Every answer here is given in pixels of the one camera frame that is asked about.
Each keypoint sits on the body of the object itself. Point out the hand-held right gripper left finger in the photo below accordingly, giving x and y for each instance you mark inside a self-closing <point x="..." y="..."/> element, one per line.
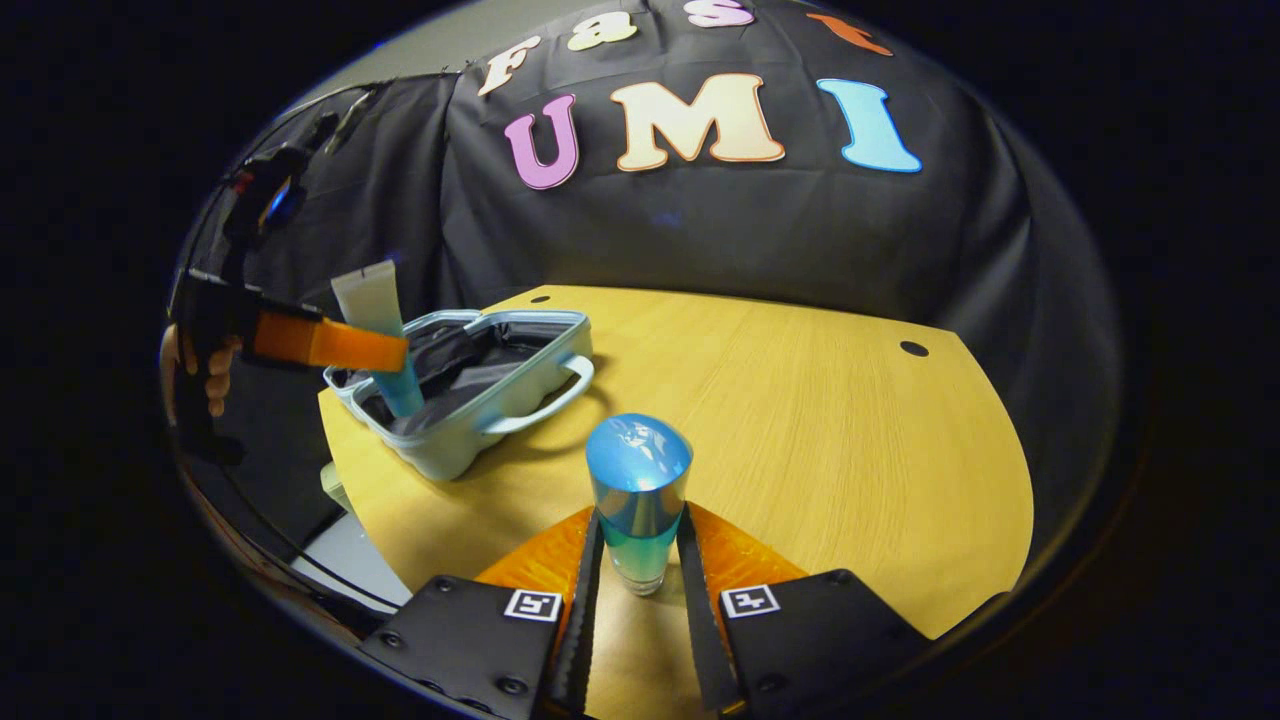
<point x="580" y="620"/>

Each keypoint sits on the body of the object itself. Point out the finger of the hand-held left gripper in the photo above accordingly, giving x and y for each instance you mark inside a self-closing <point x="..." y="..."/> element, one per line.
<point x="330" y="345"/>

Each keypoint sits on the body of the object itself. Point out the light blue suitcase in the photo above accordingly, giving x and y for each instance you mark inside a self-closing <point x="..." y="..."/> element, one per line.
<point x="500" y="410"/>

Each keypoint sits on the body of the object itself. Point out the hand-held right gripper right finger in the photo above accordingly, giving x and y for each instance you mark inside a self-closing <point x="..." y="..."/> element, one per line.
<point x="705" y="630"/>

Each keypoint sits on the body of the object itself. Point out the white and teal cream tube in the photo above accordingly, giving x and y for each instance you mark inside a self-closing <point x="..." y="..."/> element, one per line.
<point x="370" y="295"/>

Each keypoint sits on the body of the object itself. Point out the blue capped glass bottle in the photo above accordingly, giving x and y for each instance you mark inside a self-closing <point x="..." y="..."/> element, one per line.
<point x="638" y="470"/>

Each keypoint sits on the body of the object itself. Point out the pale green object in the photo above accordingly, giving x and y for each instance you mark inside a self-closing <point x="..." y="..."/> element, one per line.
<point x="335" y="488"/>

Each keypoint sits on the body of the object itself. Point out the dark metal stand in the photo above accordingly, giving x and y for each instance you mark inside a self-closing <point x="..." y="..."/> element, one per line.
<point x="350" y="120"/>

